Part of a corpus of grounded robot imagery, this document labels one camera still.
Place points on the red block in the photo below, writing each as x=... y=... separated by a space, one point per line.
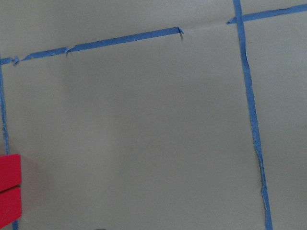
x=10 y=206
x=10 y=171

